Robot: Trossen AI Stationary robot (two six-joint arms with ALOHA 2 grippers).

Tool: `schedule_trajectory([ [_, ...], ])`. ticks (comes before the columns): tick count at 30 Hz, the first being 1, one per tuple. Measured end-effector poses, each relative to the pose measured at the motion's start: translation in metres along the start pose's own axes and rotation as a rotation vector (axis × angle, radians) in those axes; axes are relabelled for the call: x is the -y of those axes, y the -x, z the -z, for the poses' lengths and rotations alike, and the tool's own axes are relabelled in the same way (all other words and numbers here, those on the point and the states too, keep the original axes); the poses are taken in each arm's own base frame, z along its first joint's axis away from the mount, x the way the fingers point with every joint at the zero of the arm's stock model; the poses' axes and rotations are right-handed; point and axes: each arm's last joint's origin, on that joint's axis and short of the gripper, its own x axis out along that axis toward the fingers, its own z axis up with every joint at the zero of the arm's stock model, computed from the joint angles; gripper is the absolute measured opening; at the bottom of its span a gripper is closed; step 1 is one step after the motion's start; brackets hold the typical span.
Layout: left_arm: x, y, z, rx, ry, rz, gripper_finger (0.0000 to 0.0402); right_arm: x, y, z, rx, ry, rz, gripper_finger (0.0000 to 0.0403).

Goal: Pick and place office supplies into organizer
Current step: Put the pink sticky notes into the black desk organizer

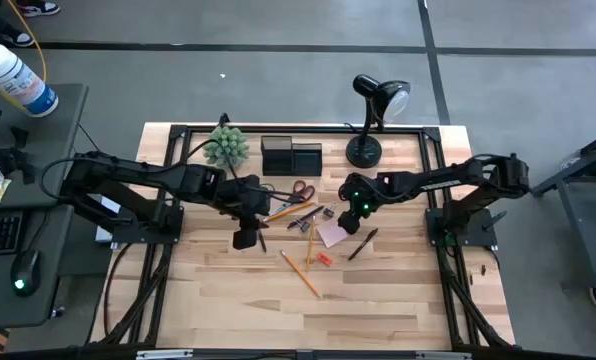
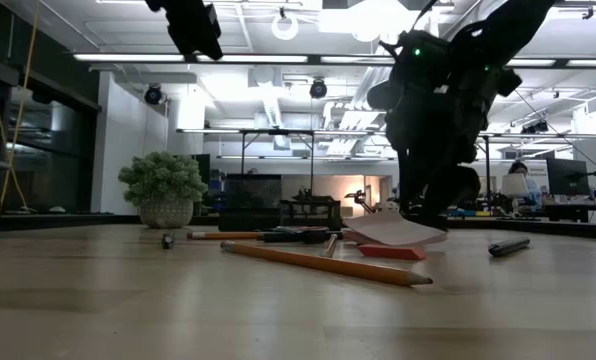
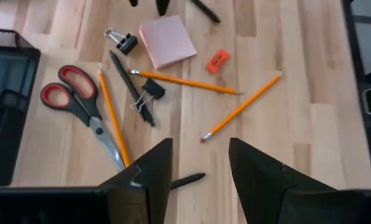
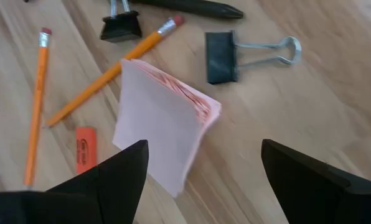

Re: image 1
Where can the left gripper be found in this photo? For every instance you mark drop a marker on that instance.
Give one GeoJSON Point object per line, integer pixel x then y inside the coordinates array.
{"type": "Point", "coordinates": [243, 200]}

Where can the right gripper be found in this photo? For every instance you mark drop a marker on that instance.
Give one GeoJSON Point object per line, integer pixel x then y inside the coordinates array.
{"type": "Point", "coordinates": [368, 192]}

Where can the black binder clip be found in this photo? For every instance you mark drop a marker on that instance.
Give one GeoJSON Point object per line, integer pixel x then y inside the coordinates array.
{"type": "Point", "coordinates": [305, 227]}
{"type": "Point", "coordinates": [329, 212]}

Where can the yellow pencil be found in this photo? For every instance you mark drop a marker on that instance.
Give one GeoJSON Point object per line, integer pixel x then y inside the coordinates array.
{"type": "Point", "coordinates": [288, 211]}
{"type": "Point", "coordinates": [300, 274]}
{"type": "Point", "coordinates": [311, 245]}

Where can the pink sticky note pad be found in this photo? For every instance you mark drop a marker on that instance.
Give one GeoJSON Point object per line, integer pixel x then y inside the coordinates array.
{"type": "Point", "coordinates": [330, 234]}

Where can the orange eraser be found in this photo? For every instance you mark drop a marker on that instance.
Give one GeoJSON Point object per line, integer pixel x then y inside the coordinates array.
{"type": "Point", "coordinates": [324, 259]}

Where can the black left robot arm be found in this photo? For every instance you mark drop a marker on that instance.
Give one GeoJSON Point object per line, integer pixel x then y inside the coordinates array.
{"type": "Point", "coordinates": [143, 172]}

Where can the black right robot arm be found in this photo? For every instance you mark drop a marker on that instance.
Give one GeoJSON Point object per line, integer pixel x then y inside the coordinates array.
{"type": "Point", "coordinates": [443, 180]}

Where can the black mesh desk organizer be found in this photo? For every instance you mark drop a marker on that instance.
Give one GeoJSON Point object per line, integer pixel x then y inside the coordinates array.
{"type": "Point", "coordinates": [283, 157]}

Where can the black desk lamp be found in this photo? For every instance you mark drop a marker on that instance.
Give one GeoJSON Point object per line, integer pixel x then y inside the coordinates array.
{"type": "Point", "coordinates": [363, 152]}

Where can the green succulent in patterned pot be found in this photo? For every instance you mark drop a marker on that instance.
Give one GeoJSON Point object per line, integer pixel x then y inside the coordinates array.
{"type": "Point", "coordinates": [215, 152]}

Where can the white box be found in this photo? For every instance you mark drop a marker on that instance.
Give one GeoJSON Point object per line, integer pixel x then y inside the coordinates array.
{"type": "Point", "coordinates": [109, 205]}

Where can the grey metal table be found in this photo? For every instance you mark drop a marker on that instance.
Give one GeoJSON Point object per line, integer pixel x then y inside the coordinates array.
{"type": "Point", "coordinates": [574, 220]}

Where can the black computer mouse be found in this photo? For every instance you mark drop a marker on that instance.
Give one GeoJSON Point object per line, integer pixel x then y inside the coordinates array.
{"type": "Point", "coordinates": [25, 272]}

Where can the white wipes canister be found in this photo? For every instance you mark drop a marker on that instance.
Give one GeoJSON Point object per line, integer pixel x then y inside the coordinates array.
{"type": "Point", "coordinates": [13, 77]}

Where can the black aluminium table frame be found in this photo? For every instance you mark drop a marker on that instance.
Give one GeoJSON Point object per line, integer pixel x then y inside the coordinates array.
{"type": "Point", "coordinates": [433, 133]}

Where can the silver bracket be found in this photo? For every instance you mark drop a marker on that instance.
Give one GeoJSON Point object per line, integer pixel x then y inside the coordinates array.
{"type": "Point", "coordinates": [443, 356]}
{"type": "Point", "coordinates": [163, 354]}

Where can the black desk mount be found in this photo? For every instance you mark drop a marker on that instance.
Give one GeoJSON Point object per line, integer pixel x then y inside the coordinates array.
{"type": "Point", "coordinates": [20, 160]}

